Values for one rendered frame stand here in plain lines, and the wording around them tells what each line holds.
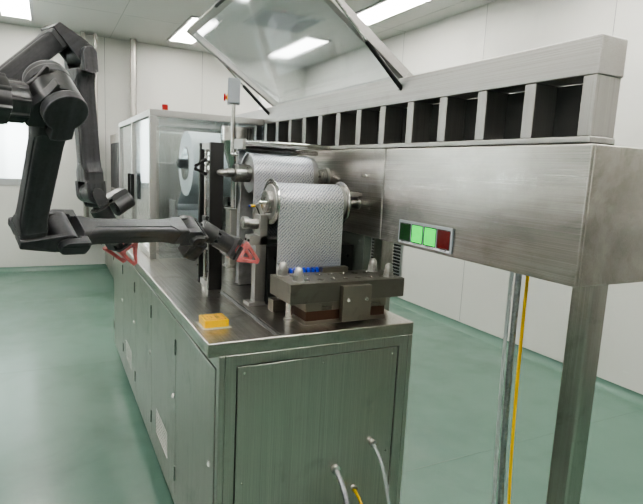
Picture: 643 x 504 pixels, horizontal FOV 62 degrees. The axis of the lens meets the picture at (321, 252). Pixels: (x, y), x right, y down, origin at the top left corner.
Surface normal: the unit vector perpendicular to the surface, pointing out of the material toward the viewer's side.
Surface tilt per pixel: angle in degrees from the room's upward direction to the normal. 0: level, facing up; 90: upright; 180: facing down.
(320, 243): 90
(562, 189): 90
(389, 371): 90
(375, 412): 90
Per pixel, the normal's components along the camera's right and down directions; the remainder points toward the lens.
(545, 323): -0.89, 0.03
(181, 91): 0.45, 0.15
